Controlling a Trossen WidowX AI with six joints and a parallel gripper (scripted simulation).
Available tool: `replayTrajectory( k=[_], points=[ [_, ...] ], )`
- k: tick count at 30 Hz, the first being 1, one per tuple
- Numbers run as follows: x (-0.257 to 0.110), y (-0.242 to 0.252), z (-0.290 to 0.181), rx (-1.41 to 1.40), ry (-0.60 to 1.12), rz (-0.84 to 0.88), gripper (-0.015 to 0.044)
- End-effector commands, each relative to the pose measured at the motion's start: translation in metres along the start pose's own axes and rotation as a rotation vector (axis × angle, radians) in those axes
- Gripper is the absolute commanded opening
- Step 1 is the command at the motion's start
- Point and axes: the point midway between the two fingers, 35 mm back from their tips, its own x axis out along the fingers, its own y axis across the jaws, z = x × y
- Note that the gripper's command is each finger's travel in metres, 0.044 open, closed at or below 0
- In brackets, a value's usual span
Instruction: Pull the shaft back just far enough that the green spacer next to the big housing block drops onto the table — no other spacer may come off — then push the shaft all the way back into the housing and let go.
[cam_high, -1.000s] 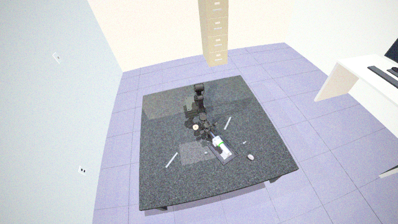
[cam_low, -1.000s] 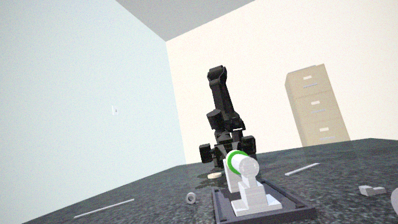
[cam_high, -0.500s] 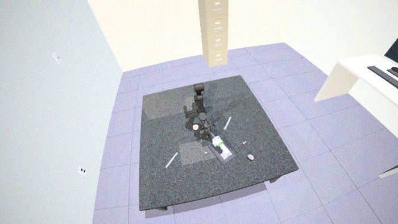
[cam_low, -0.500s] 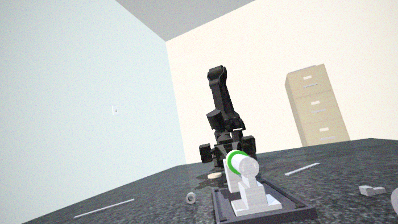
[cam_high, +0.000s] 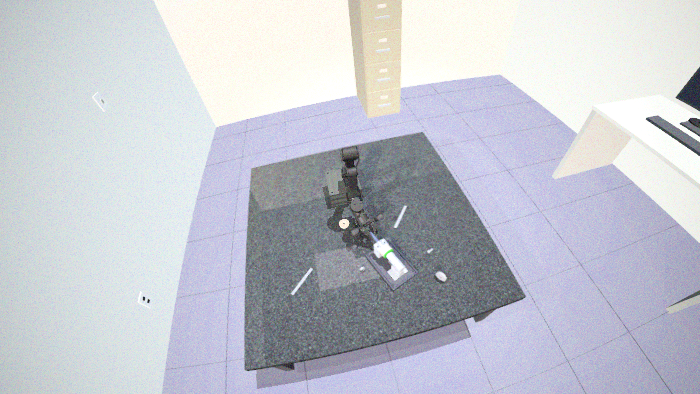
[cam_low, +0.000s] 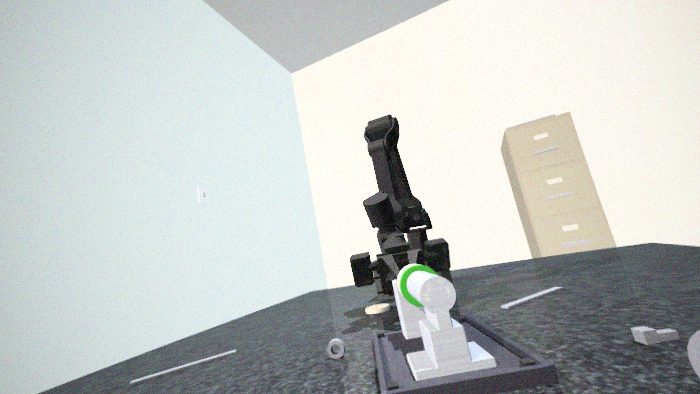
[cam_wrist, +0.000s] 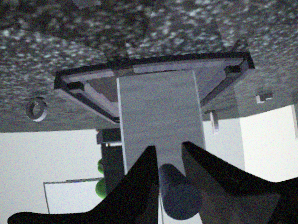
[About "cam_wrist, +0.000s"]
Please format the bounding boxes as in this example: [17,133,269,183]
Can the dark grey cylinder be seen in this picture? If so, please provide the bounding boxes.
[158,164,202,221]

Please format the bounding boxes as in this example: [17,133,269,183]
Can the grey ring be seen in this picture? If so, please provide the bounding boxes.
[25,97,48,121]

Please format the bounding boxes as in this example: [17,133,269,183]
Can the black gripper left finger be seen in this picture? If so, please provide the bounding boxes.
[7,145,160,224]

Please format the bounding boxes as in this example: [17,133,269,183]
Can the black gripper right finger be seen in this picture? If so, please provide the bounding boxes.
[182,141,298,224]

